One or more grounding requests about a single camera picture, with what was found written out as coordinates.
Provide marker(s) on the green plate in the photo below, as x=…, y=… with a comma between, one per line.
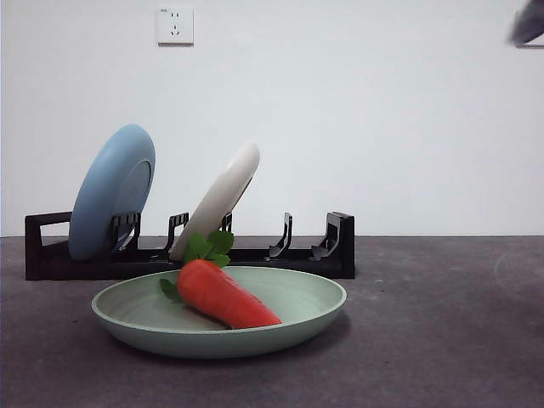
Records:
x=297, y=297

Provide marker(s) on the orange carrot with green leaves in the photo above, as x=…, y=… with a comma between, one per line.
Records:
x=221, y=297

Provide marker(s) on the white plate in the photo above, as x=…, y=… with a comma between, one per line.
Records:
x=221, y=191

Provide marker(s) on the black plate rack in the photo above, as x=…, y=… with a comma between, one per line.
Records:
x=340, y=255

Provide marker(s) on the blue plate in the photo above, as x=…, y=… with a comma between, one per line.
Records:
x=106, y=191

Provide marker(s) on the white wall socket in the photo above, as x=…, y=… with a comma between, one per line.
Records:
x=175, y=25

